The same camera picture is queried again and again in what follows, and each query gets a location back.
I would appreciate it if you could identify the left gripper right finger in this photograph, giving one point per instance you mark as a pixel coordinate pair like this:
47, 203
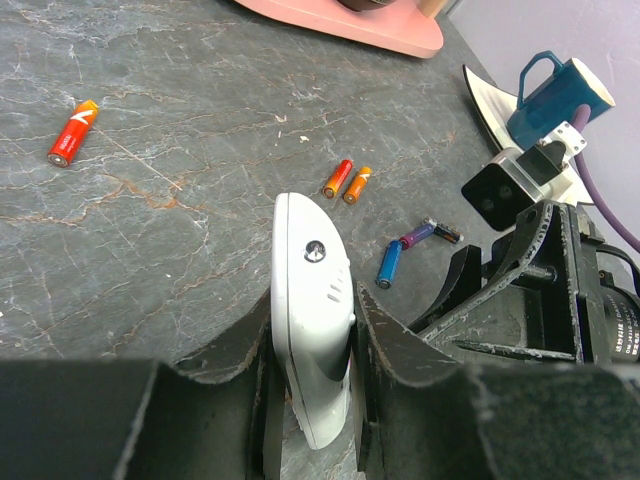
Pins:
399, 393

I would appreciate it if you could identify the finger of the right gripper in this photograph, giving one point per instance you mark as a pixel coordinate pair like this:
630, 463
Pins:
463, 279
524, 290

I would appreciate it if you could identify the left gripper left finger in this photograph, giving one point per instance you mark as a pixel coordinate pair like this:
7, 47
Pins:
231, 399

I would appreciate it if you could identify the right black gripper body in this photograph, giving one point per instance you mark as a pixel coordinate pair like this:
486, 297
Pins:
603, 318

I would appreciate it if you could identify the white remote control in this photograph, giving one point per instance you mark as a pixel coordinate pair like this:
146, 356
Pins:
312, 313

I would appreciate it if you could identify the black battery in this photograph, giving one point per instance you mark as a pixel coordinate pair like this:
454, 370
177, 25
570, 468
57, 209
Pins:
443, 231

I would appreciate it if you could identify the purple battery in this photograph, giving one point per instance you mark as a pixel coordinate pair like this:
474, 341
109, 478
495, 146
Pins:
417, 235

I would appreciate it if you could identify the blue battery near right gripper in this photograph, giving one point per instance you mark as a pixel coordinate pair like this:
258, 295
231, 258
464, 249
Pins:
387, 271

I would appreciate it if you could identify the dark blue mug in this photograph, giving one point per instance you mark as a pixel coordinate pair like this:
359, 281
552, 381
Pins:
555, 101

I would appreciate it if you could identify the white square plate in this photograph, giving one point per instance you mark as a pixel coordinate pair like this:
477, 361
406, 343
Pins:
495, 106

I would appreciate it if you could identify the red yellow battery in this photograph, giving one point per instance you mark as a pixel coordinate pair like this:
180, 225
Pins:
337, 179

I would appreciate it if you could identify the pink three-tier shelf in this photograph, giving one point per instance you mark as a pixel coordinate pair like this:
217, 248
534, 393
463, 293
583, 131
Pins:
406, 27

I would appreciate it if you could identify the patterned dark bowl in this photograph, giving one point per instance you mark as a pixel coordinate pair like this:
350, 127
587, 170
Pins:
365, 5

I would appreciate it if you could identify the red orange battery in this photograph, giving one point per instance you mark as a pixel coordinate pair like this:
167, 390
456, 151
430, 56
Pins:
73, 134

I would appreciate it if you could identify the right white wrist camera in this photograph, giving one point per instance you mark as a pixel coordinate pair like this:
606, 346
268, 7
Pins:
515, 180

